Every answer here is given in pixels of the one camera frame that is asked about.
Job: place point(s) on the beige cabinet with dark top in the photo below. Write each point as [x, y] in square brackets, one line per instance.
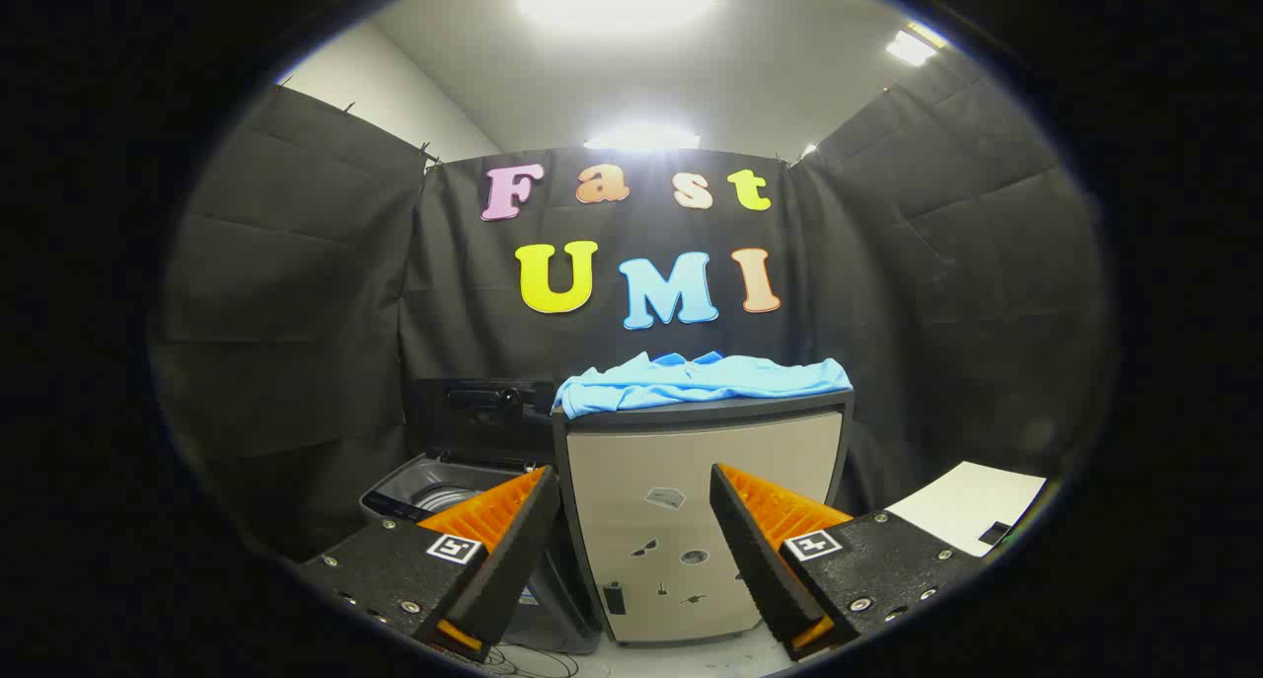
[631, 461]

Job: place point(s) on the grey washing machine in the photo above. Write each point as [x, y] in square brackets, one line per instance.
[395, 492]

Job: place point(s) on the dark washing machine lid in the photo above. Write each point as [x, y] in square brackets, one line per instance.
[483, 416]

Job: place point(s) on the white flat board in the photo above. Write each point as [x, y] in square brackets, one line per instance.
[967, 505]

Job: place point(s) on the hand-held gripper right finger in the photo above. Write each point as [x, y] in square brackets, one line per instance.
[755, 560]

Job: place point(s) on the light blue polo shirt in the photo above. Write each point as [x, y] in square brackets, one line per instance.
[691, 384]

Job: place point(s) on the black backdrop cloth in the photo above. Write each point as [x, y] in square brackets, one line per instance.
[296, 313]

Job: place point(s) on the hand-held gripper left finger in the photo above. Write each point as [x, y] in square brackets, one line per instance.
[513, 560]

